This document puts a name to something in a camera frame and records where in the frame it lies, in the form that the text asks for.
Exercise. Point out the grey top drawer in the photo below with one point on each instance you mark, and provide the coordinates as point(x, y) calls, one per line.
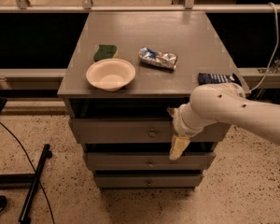
point(122, 131)

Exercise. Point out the grey drawer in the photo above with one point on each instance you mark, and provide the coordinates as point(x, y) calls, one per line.
point(122, 131)
point(148, 181)
point(147, 161)

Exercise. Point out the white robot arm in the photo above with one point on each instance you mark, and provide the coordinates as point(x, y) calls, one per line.
point(226, 103)

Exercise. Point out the grey drawer cabinet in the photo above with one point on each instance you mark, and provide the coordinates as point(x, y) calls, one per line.
point(188, 34)

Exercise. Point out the grey middle drawer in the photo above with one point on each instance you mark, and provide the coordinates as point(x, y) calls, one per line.
point(147, 161)

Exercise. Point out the grey bottom drawer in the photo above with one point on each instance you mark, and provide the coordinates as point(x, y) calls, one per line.
point(148, 181)

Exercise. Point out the dark blue snack packet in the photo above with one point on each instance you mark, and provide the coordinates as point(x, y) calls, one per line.
point(209, 78)

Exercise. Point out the crumpled silver foil bag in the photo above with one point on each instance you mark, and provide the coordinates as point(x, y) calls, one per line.
point(157, 58)

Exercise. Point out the white paper bowl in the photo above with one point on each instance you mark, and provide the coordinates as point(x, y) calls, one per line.
point(110, 74)

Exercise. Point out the green yellow sponge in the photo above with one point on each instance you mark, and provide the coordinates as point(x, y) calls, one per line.
point(105, 52)

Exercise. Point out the black metal stand leg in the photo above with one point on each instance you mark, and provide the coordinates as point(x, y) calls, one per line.
point(24, 216)

